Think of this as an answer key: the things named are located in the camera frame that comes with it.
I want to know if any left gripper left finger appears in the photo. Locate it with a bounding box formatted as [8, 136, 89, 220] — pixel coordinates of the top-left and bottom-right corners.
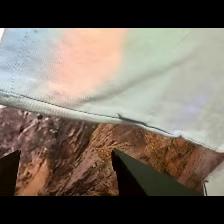
[0, 149, 22, 197]

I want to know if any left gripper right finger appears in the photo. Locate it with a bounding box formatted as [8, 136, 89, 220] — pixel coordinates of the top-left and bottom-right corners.
[111, 148, 203, 197]

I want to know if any light blue shirt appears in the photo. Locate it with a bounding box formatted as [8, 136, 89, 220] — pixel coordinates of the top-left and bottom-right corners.
[0, 28, 224, 197]

